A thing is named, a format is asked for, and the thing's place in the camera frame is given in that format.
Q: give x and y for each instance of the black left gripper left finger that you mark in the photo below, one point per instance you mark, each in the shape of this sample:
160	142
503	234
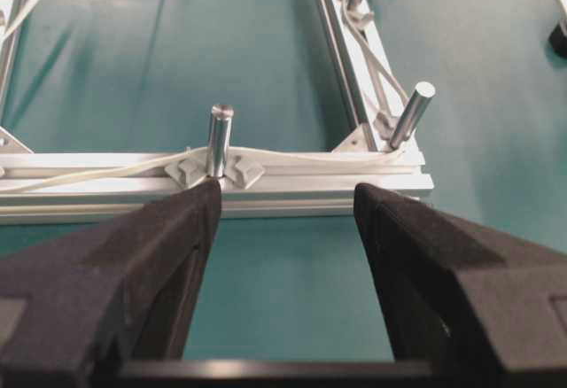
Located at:
86	302

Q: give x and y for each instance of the steel pin top right corner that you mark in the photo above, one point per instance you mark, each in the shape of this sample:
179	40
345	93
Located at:
422	95

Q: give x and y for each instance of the square aluminium extrusion frame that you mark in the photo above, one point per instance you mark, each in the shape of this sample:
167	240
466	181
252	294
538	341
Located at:
85	187

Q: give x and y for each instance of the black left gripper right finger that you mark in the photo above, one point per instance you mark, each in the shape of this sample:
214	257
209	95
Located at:
468	299

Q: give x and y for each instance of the steel pin top middle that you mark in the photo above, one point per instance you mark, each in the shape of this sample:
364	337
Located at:
220	125

